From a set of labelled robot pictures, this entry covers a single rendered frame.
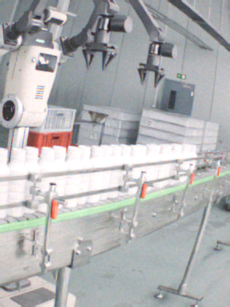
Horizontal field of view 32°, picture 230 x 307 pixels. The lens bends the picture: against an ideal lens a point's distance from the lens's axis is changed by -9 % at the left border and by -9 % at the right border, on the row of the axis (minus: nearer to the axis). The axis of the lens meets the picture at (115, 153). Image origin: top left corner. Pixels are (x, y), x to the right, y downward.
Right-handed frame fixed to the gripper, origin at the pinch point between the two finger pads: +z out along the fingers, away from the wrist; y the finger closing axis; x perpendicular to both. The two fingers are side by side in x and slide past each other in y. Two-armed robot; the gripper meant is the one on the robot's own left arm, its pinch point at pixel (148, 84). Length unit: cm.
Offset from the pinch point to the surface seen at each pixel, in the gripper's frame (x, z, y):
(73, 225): 71, 44, -22
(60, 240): 77, 48, -22
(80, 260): 65, 57, -22
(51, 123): -139, 43, 160
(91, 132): -584, 93, 405
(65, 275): 66, 65, -18
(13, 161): 94, 26, -17
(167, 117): -576, 30, 242
